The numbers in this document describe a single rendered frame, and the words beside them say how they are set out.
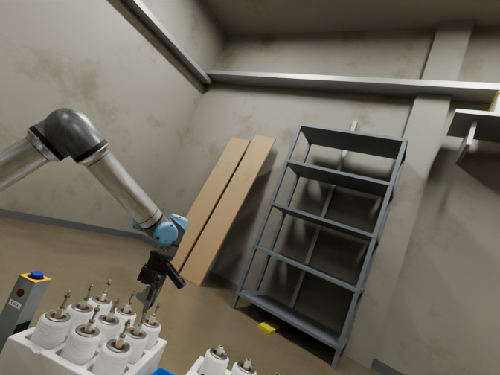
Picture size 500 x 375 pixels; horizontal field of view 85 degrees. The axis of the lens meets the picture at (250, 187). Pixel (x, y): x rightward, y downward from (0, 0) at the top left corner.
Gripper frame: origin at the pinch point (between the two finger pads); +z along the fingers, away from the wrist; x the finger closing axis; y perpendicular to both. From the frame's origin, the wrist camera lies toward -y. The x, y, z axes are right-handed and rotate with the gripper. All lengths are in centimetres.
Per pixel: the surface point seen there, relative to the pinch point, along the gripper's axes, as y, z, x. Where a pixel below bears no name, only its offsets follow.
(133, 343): -1.0, 11.0, 4.4
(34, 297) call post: 38.3, 9.5, 6.1
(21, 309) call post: 39.0, 13.3, 8.9
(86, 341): 10.3, 10.7, 15.0
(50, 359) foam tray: 16.7, 17.2, 18.6
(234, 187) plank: 18, -76, -213
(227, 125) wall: 68, -163, -268
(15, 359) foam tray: 27.4, 21.8, 18.1
